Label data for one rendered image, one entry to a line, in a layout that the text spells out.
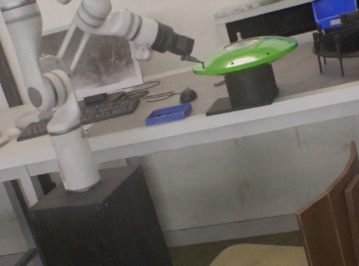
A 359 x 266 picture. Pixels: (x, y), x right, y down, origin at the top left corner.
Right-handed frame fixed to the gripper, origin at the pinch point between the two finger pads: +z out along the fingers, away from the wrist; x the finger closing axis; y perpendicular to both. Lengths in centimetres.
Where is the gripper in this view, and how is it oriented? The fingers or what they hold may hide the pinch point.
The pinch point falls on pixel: (202, 62)
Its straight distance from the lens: 161.9
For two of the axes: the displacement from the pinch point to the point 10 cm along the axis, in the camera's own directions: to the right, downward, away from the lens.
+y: 2.5, -9.7, 0.5
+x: -5.2, -0.9, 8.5
